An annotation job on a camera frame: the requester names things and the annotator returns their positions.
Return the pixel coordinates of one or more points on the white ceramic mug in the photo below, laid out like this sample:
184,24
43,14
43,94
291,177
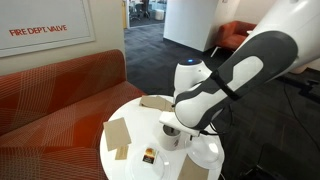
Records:
170,141

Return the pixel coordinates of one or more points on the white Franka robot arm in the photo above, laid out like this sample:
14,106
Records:
253,66

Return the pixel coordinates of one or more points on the round white table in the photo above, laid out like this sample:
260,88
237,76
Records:
143,130

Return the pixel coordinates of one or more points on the large brown paper napkin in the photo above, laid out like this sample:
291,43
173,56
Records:
116,133

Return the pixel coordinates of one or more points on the orange and black sachet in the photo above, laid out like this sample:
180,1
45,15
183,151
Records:
149,155

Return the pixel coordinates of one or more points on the small brown paper packet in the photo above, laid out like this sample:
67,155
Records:
122,152

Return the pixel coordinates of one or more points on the white waste bin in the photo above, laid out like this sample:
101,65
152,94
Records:
160,14

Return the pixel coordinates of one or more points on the orange armchair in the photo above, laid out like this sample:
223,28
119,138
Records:
233,35

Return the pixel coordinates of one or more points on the orange patterned sofa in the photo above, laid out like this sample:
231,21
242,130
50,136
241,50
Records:
50,110

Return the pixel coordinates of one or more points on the black tripod base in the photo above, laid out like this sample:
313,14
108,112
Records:
256,173

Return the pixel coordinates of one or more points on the white fire valve sign panel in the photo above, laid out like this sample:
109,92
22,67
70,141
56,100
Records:
43,20

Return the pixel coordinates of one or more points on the beige round ottoman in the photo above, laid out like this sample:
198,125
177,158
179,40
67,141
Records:
298,70

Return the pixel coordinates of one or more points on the black floor stand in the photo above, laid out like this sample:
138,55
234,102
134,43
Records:
310,86

